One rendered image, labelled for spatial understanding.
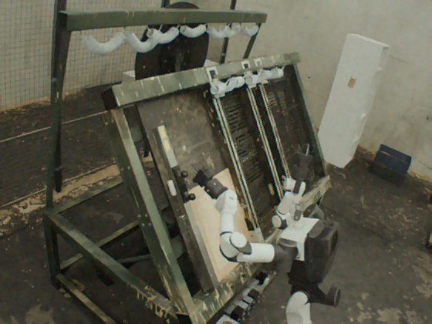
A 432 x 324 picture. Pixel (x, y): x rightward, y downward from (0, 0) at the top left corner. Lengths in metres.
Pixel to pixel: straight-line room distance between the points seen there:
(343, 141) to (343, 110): 0.49
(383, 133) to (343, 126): 1.50
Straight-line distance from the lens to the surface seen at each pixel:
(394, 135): 7.24
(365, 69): 5.72
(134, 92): 1.79
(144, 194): 1.78
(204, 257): 2.07
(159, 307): 2.17
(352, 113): 5.87
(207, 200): 2.15
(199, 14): 2.74
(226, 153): 2.31
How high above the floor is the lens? 2.48
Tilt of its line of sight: 28 degrees down
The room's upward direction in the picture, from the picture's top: 12 degrees clockwise
